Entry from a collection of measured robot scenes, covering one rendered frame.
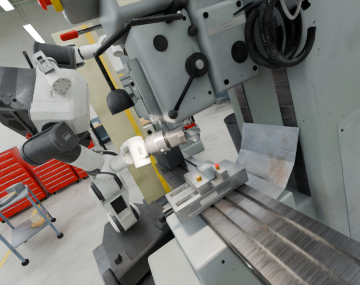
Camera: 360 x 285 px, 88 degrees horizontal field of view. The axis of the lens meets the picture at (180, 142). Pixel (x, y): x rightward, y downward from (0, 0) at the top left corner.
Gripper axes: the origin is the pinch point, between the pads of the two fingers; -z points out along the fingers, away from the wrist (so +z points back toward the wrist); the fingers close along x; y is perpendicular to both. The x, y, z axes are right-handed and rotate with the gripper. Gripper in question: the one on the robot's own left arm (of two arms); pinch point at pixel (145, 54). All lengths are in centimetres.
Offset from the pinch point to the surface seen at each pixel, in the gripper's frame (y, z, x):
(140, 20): -38, 66, 63
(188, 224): -102, 30, 36
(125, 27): -39, 68, 61
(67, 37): -25, 65, 29
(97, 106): -6, -21, -109
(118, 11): -30, 63, 54
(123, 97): -50, 62, 48
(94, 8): -19, 60, 40
